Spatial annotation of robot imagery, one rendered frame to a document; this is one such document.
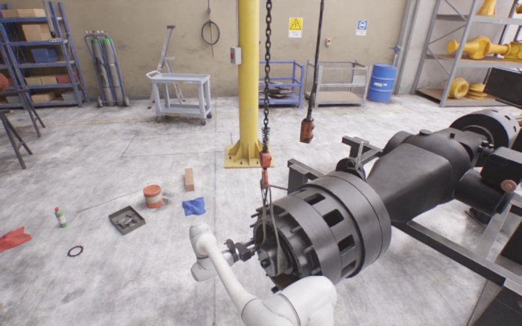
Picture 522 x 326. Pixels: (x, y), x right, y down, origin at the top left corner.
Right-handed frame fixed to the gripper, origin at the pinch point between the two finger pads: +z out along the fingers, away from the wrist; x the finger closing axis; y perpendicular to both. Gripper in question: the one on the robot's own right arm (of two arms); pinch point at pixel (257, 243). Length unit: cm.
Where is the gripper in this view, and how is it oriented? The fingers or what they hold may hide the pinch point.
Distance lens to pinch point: 152.5
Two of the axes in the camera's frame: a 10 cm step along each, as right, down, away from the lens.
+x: 5.4, 0.9, -8.4
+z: 8.2, -2.7, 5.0
